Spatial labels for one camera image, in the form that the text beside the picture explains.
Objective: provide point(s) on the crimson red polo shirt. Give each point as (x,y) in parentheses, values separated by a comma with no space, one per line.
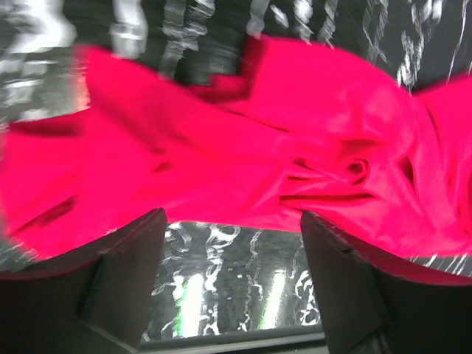
(303,127)

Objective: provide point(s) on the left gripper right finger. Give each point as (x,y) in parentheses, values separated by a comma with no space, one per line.
(371,301)

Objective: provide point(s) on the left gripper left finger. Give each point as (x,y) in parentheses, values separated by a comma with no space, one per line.
(93,299)

